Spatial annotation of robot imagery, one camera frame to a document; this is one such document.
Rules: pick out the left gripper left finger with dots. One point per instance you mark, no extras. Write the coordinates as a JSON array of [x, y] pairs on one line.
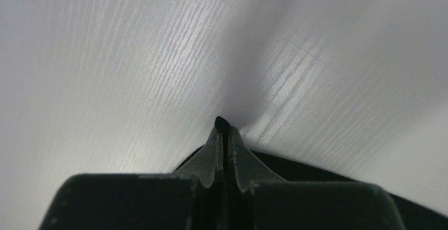
[[187, 198]]

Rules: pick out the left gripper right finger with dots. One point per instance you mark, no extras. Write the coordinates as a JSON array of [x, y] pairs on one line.
[[264, 200]]

